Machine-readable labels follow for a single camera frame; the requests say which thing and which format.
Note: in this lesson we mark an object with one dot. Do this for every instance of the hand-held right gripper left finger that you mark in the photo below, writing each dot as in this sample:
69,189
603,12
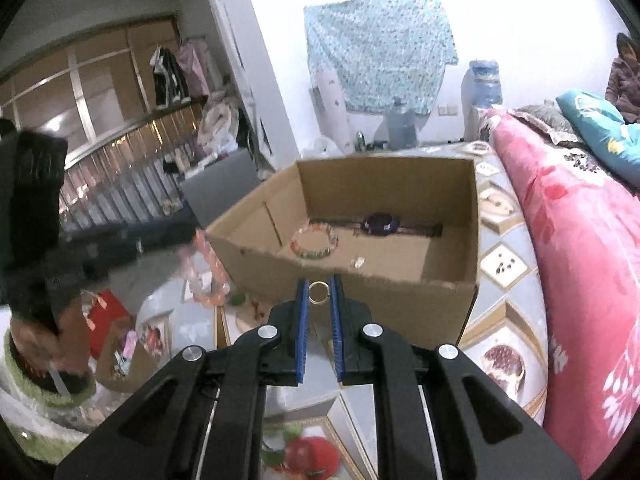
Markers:
300,330

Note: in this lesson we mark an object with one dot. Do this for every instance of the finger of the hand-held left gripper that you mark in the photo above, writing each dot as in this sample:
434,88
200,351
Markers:
165,237

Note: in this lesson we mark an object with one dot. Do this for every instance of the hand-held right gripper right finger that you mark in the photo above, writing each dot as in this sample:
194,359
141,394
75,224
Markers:
337,330

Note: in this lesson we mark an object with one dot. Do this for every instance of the brown cardboard box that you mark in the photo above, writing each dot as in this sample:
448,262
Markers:
400,315

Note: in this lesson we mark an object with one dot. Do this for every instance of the small silver earring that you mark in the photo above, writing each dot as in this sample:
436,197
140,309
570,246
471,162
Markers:
358,262

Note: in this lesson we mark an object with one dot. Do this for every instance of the blue smartwatch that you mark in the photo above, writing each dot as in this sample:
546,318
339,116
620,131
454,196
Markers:
380,223

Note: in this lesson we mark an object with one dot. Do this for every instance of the person's left hand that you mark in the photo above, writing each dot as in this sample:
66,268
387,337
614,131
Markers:
67,347

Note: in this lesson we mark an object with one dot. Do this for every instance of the metal stair railing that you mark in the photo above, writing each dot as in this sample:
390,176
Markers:
125,180

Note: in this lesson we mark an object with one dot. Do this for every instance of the grey box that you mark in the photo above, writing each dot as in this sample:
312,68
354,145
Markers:
220,185

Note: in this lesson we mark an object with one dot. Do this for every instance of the red packet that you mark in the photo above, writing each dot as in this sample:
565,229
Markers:
112,320

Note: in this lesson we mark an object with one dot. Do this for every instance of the pile of light clothes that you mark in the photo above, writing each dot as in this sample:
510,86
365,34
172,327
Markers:
217,125

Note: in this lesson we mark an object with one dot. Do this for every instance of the small cardboard box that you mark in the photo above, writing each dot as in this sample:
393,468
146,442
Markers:
135,375

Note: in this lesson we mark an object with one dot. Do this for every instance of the wooden cabinet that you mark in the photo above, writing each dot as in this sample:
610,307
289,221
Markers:
100,80

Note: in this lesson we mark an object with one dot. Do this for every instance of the dark hanging jacket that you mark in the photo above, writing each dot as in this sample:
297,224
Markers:
167,77

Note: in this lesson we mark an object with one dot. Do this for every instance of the fruit print vinyl mat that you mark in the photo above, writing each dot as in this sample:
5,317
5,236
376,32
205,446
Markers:
505,310

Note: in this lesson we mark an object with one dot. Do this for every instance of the pink hanging garment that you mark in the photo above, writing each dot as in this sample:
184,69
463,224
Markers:
195,67

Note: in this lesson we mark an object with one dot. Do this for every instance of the white plastic bag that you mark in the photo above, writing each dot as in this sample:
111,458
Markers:
322,147

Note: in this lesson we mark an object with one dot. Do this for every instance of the green drink can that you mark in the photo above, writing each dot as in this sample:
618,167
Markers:
359,141

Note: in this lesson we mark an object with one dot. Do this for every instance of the white cylinder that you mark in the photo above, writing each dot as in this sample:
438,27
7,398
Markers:
332,110

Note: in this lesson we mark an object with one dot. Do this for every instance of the clear plastic water jug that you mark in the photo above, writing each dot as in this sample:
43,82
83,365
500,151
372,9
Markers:
402,125

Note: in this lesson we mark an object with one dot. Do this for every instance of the pink floral blanket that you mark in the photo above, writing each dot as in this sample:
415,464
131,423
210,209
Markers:
585,260

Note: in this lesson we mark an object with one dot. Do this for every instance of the grey patterned pillow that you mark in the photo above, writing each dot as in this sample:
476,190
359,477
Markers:
550,120

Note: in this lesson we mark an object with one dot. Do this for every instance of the white wall socket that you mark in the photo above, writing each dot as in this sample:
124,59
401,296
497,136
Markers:
447,110

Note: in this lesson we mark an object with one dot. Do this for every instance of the blue patterned wall cloth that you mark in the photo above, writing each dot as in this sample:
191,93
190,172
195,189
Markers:
380,45

